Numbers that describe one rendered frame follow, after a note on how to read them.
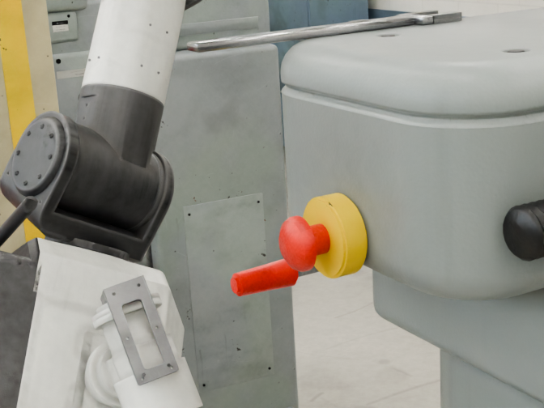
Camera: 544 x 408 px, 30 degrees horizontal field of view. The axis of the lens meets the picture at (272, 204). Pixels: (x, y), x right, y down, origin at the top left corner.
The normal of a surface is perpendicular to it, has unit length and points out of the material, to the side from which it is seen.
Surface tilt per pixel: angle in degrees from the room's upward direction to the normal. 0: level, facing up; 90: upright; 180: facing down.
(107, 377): 59
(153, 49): 78
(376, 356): 0
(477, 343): 90
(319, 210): 90
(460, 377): 90
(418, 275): 99
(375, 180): 90
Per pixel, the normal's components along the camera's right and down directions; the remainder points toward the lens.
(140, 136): 0.70, -0.02
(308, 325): -0.06, -0.96
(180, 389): 0.65, -0.39
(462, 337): -0.87, 0.18
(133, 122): 0.51, -0.08
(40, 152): -0.66, -0.26
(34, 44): 0.48, 0.21
